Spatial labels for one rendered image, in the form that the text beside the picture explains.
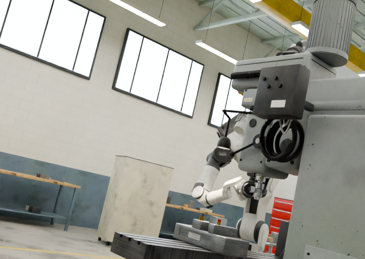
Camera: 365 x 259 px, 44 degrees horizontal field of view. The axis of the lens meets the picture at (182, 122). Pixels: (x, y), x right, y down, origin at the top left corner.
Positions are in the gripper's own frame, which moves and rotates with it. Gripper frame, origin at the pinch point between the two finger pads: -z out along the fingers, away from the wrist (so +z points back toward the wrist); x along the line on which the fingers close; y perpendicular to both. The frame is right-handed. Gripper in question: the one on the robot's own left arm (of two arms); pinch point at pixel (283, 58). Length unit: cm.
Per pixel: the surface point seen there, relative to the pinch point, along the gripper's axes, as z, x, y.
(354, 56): 797, 206, -116
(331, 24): -7.5, -27.7, 16.5
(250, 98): -21.4, 9.0, -16.5
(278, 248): -23, -4, -97
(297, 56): -17.7, -15.4, 3.7
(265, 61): -14.1, 3.3, 0.7
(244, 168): -38, 5, -48
